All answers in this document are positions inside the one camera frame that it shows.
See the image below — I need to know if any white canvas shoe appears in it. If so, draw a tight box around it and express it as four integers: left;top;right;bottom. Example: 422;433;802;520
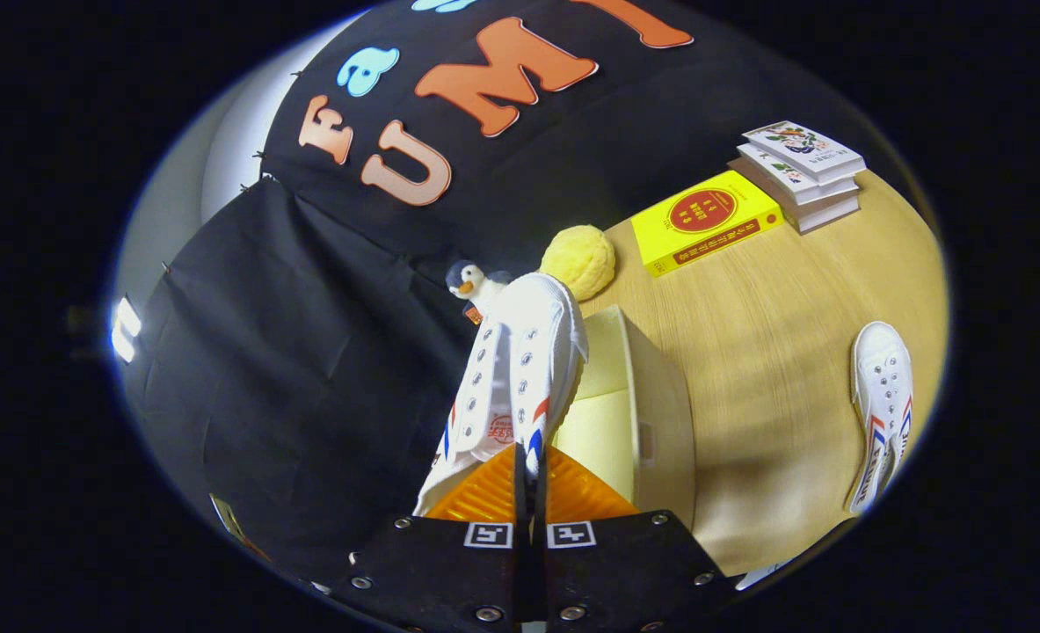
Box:
845;321;914;515
412;272;590;518

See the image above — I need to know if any yellow round plush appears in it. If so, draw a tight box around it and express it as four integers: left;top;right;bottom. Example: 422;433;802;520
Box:
540;225;616;302

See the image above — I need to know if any penguin plush toy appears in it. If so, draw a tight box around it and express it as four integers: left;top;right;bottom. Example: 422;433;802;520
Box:
446;259;513;324

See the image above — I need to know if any row of small cloth clips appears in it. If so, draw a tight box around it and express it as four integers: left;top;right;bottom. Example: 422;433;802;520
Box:
161;70;302;272

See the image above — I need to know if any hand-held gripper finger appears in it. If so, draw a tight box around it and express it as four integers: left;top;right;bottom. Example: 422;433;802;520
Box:
331;442;531;633
533;444;736;633

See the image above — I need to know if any yellow book with red circle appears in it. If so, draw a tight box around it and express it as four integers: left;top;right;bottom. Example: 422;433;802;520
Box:
631;170;786;279

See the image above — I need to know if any beige fabric storage box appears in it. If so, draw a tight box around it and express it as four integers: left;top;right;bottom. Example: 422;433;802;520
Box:
551;305;696;528

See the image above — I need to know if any white illustrated cover book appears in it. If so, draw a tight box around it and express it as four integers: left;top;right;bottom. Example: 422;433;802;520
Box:
741;120;868;184

